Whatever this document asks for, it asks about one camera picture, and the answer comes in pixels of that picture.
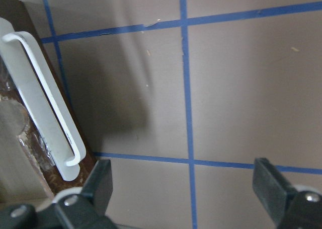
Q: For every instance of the brown paper table mat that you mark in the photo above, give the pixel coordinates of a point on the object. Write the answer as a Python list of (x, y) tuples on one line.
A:
[(183, 95)]

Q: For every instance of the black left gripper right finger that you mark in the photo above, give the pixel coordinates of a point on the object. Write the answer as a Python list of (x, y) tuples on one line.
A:
[(288, 205)]

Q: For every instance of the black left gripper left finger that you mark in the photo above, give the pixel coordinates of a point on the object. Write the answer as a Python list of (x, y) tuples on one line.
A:
[(85, 206)]

